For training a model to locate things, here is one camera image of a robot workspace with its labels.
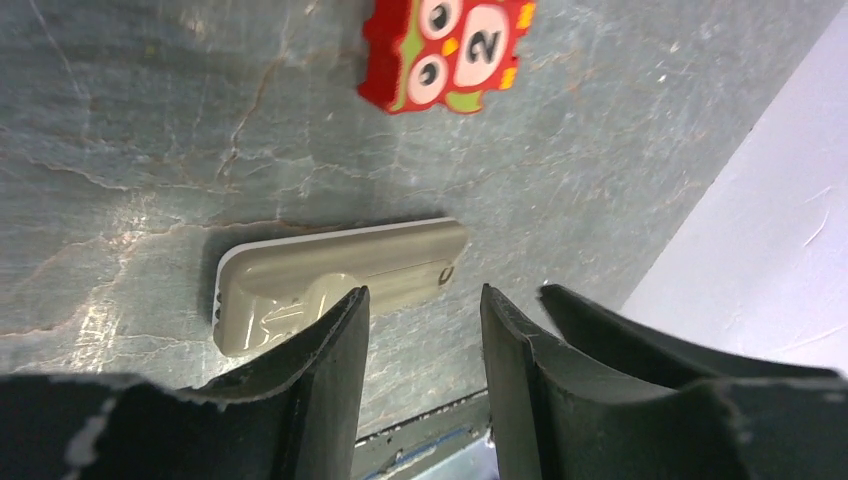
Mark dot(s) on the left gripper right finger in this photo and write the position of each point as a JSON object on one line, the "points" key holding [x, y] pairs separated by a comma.
{"points": [[608, 398]]}

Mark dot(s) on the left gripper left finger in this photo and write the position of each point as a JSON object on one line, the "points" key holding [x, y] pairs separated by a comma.
{"points": [[290, 413]]}

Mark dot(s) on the beige remote control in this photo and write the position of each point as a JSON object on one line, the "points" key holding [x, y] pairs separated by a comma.
{"points": [[266, 292]]}

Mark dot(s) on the red dice block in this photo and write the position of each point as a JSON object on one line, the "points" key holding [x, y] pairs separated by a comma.
{"points": [[423, 53]]}

